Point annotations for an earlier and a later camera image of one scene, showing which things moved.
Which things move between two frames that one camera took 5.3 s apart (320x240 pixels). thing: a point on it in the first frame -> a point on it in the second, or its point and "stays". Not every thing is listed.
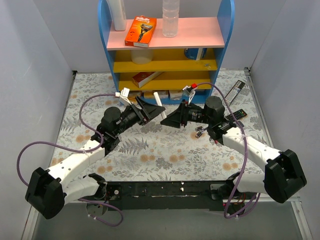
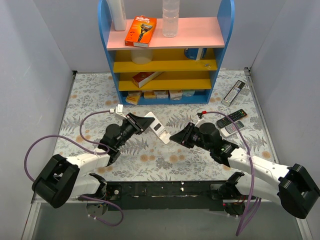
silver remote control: x=235 y=91 stays
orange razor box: x=141 y=31 stays
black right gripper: x=182 y=115 -> x=188 y=135
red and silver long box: x=143 y=78 stays
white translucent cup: x=141 y=56 stays
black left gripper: x=140 y=114 -> x=135 y=124
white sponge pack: x=163 y=94 stays
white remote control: x=159 y=103 -> x=159 y=129
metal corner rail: x=247 y=73 stays
